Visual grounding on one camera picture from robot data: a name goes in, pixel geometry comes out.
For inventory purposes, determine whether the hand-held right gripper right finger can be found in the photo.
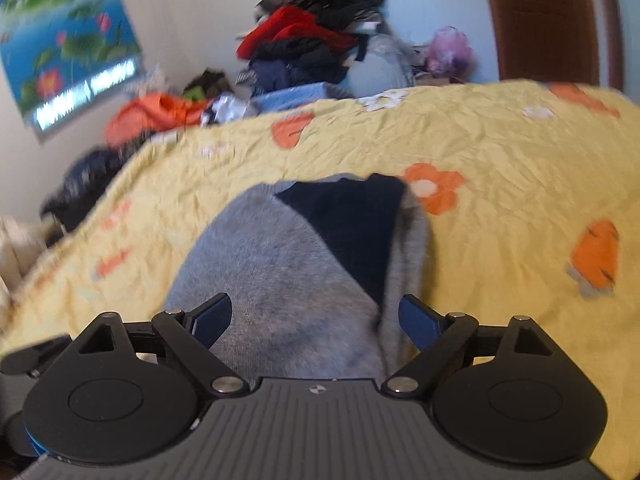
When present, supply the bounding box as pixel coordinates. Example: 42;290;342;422
380;294;557;397

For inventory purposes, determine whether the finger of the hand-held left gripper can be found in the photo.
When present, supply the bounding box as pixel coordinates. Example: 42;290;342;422
0;335;74;379

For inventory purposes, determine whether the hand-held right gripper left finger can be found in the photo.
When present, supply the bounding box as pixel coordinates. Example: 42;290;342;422
72;292;251;400

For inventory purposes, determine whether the grey and navy knit sweater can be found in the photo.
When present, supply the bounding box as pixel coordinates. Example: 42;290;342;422
162;172;434;382

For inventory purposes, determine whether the yellow floral printed blanket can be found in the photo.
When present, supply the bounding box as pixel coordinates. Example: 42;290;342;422
0;79;640;476

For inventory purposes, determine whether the dark patterned cloth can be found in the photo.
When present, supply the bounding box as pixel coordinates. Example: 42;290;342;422
41;144;147;233

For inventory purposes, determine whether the white plastic bag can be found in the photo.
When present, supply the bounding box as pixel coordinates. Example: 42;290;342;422
201;92;252;127

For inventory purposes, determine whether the orange plastic bag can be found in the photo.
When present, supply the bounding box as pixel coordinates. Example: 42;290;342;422
104;92;212;150

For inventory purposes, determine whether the green and dark cloth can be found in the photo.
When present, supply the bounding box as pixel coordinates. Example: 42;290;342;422
181;69;235;103

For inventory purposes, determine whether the light blue knit garment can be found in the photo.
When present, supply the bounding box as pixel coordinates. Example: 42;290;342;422
251;82;353;115

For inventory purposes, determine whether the dark navy jacket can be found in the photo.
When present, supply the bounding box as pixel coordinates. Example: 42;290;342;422
247;39;352;97

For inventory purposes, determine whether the pink plastic bag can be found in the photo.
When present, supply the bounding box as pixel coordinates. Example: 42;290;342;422
424;25;475;80

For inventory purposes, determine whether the red garment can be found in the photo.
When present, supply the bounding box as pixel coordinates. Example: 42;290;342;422
236;6;357;59

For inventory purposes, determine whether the brown wooden door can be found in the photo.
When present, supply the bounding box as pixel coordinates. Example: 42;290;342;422
479;0;602;85

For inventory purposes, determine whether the lotus wall poster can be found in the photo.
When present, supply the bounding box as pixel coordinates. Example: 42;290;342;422
0;0;146;145

